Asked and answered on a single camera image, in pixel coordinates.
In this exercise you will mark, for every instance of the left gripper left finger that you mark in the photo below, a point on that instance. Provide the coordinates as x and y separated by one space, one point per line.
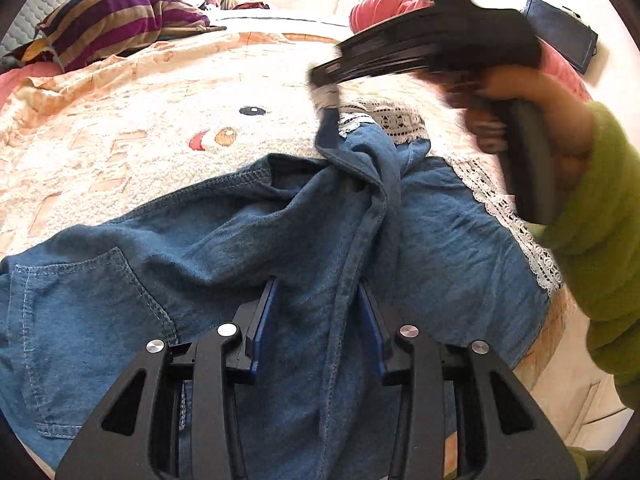
133 433

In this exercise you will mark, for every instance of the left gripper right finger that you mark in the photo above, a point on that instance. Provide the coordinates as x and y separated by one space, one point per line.
501 431

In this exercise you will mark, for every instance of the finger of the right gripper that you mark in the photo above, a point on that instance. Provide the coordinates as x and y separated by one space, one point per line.
332 72

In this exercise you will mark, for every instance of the blue denim pants lace hem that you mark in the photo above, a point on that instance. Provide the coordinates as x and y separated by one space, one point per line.
335 317

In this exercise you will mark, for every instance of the green sleeve forearm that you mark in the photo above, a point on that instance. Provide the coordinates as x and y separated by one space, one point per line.
595 243

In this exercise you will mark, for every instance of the red pillow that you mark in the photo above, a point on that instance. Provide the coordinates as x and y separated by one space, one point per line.
371 12

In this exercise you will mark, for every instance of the purple striped blanket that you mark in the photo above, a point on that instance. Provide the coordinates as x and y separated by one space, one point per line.
81 32

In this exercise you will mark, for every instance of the peach white bunny blanket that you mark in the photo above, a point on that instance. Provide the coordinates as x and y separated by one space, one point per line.
149 196

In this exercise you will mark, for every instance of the pink pillow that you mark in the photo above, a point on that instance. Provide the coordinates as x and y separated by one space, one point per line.
20 80

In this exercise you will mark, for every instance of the black bag on wall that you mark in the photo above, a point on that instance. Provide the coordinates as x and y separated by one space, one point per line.
574 40

